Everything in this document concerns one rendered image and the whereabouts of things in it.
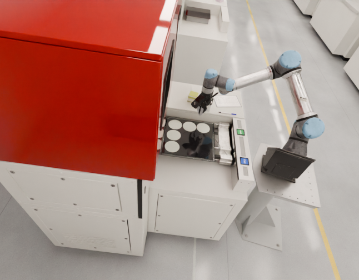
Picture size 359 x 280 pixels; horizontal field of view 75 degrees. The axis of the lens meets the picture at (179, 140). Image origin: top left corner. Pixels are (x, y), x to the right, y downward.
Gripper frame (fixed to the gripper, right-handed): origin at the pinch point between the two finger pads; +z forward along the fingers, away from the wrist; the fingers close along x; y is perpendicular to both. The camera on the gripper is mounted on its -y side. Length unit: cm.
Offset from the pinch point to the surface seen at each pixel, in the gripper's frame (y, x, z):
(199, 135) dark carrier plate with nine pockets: -6.9, -9.7, 9.4
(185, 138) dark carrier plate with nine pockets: -16.8, -6.3, 9.4
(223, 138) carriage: 7.6, -21.5, 11.3
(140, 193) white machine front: -73, -33, -12
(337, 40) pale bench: 462, 54, 69
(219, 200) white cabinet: -26, -52, 22
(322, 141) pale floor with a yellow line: 197, -63, 99
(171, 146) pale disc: -29.9, -6.6, 9.3
